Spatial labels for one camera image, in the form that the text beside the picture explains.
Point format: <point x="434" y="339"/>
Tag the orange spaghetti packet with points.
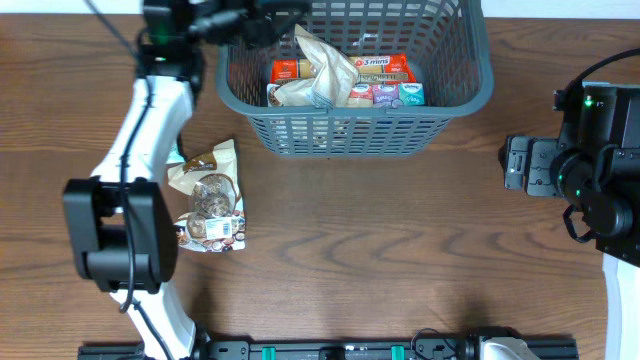
<point x="386" y="69"/>

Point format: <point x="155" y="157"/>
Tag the cookie bag with barcode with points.
<point x="216" y="220"/>

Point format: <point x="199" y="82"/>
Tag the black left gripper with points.
<point x="251" y="28"/>

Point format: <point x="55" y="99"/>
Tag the grey plastic basket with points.
<point x="447" y="47"/>

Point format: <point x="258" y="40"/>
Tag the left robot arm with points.
<point x="120" y="229"/>

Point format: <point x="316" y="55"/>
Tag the white brown snack bag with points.
<point x="294" y="93"/>

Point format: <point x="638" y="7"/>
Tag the blue tissue multipack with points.
<point x="395" y="94"/>

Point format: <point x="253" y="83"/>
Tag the teal snack packet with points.
<point x="175" y="155"/>

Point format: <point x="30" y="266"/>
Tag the brown white coffee bag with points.
<point x="336" y="74"/>

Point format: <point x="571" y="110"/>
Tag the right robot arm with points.
<point x="593" y="164"/>

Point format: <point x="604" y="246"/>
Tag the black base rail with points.
<point x="427" y="343"/>

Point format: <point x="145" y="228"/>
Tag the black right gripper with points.
<point x="542" y="151"/>

